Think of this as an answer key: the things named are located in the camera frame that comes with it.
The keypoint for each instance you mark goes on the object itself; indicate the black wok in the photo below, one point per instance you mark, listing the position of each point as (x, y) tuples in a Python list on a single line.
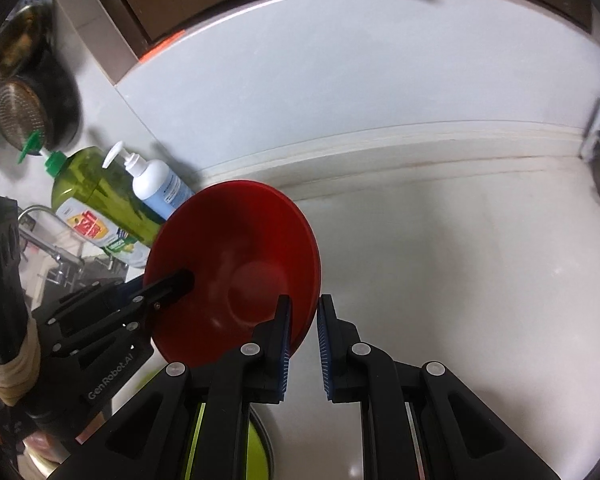
[(55, 85)]

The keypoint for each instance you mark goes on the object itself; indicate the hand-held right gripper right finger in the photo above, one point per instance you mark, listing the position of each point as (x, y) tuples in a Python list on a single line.
[(325, 350)]

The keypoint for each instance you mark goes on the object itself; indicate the green plate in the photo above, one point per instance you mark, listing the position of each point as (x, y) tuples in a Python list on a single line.
[(257, 455)]

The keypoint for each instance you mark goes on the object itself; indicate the metal mesh strainer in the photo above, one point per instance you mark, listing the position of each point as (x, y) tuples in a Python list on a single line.
[(17, 110)]

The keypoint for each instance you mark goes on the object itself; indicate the red bowl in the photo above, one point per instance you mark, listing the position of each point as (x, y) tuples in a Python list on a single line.
[(240, 240)]

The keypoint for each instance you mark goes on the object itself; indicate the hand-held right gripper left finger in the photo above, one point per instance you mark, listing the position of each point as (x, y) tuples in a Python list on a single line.
[(282, 350)]

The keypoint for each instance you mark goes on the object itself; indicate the steel faucet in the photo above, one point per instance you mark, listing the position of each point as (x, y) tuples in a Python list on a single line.
[(55, 255)]

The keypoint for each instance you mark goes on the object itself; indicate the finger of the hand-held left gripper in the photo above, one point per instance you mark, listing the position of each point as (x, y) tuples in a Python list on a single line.
[(170, 285), (110, 337)]

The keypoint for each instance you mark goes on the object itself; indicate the white blue pump bottle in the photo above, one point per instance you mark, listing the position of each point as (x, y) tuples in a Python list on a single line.
[(160, 190)]

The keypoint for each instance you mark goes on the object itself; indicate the green dish soap bottle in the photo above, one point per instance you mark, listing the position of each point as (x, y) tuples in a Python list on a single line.
[(95, 185)]

